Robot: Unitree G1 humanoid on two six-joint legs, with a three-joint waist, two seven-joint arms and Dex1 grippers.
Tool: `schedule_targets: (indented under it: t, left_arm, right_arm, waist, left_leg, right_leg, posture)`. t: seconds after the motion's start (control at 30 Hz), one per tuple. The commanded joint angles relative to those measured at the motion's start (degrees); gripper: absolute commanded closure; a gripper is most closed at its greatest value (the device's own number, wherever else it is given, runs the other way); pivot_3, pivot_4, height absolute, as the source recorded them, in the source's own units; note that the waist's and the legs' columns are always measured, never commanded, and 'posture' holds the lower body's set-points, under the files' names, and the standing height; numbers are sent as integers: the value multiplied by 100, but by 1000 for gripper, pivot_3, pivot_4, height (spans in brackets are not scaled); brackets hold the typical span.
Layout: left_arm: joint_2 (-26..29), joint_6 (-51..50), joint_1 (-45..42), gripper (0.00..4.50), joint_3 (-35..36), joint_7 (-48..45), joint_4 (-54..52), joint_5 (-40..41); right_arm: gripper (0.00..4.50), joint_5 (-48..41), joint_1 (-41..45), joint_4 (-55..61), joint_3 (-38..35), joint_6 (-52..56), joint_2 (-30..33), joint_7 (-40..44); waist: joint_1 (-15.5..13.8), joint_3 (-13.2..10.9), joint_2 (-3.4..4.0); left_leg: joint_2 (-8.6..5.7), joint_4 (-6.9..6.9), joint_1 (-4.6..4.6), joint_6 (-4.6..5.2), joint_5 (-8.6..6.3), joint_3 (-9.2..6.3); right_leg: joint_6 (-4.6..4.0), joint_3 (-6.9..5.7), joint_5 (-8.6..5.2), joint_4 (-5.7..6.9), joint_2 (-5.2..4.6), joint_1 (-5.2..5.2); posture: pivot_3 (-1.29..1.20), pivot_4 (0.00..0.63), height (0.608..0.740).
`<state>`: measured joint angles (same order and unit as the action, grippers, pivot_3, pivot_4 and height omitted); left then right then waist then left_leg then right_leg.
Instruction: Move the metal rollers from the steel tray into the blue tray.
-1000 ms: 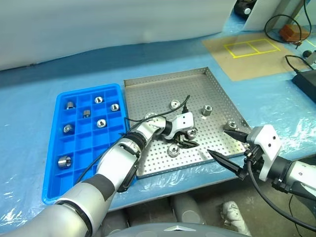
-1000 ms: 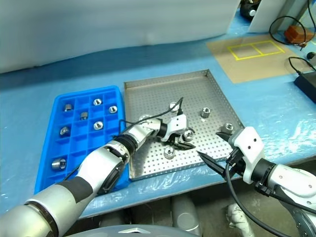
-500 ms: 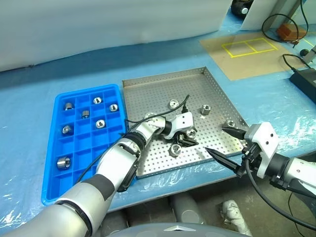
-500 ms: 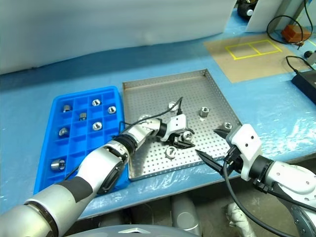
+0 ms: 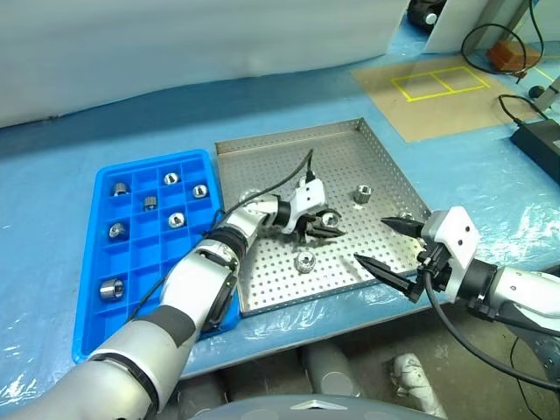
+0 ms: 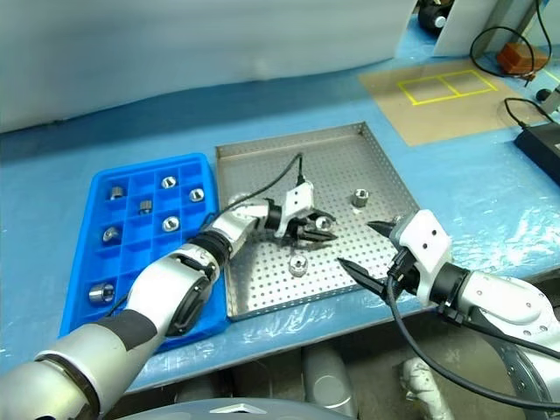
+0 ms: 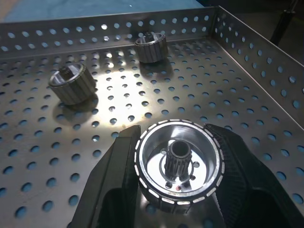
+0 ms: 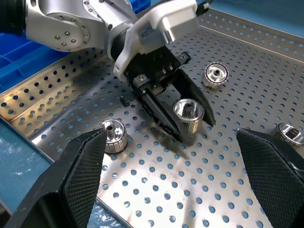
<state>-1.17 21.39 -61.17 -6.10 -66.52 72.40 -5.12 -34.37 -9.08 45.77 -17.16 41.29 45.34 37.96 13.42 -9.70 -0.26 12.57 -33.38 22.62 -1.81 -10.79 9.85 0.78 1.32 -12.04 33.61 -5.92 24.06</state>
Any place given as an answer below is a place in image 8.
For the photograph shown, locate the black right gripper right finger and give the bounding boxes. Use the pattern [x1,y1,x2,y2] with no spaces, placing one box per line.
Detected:
[236,127,304,228]

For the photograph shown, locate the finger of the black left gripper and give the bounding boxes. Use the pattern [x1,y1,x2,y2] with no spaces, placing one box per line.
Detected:
[142,88,191,143]
[175,68,216,127]

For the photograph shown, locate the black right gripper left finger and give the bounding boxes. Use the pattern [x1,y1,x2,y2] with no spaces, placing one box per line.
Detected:
[3,129,107,228]

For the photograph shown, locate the silver metal roller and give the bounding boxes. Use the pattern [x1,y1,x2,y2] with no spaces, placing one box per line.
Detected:
[96,119,128,154]
[270,123,304,152]
[172,98,205,135]
[201,62,229,91]

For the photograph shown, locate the perforated steel tray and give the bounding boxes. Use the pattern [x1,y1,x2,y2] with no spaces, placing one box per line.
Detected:
[0,8,304,228]

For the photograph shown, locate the blue plastic compartment tray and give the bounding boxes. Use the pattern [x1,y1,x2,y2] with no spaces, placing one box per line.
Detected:
[0,0,152,95]

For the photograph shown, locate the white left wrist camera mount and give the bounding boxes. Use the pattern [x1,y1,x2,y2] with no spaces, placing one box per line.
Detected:
[113,0,200,83]

